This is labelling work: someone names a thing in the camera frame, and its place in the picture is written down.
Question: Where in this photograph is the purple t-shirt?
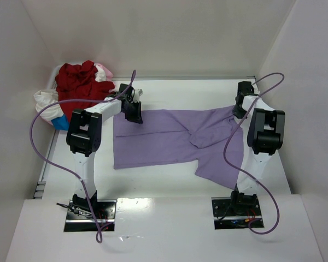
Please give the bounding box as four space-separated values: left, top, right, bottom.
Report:
113 106 244 189

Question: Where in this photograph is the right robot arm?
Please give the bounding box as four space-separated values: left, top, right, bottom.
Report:
231 81 285 216

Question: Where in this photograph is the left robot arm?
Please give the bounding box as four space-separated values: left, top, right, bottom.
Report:
66 84 143 213

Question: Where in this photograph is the pink t-shirt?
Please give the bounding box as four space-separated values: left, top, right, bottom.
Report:
94 63 113 82

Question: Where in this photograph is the red t-shirt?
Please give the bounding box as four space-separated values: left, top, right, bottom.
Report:
55 61 115 121

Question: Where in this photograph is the blue t-shirt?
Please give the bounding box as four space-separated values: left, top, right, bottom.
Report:
51 115 69 130

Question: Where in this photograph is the white laundry basket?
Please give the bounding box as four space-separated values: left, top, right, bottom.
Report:
45 64 63 90

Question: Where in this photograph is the white t-shirt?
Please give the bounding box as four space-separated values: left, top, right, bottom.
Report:
33 88 64 126

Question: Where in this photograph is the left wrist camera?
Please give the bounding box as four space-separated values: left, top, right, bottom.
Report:
132 89 143 103

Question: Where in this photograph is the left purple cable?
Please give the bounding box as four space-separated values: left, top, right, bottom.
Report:
29 69 137 244

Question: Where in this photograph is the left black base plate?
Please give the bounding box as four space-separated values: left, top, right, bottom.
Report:
63 200 116 233

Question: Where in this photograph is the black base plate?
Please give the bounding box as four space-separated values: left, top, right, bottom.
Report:
212 198 264 230
63 200 116 233

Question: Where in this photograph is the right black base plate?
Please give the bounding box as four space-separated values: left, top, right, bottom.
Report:
212 198 264 230

